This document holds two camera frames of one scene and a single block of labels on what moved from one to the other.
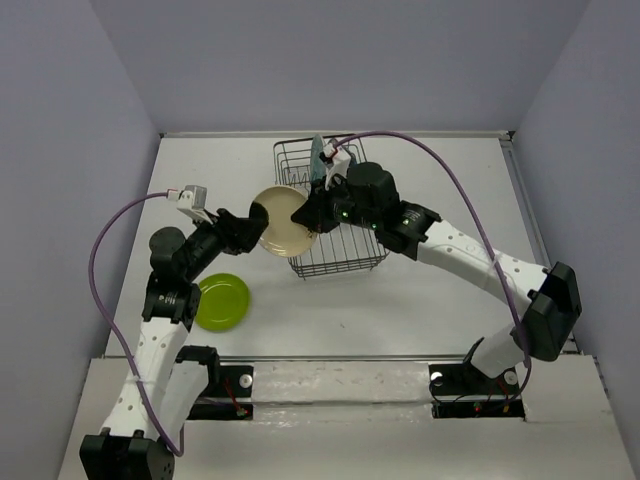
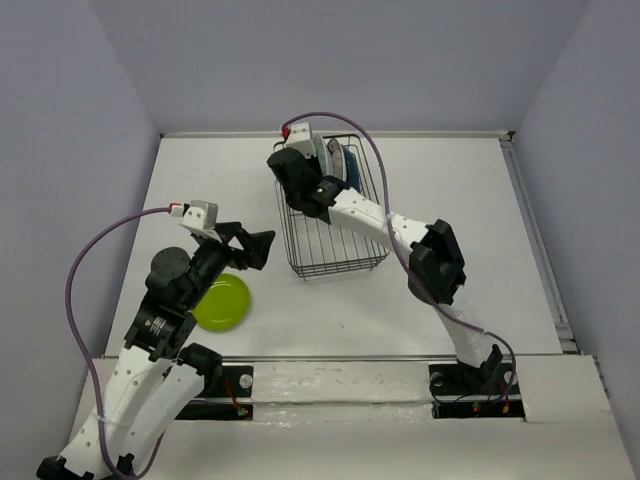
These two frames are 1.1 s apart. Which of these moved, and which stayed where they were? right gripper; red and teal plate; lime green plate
Moved: right gripper
Stayed: red and teal plate; lime green plate
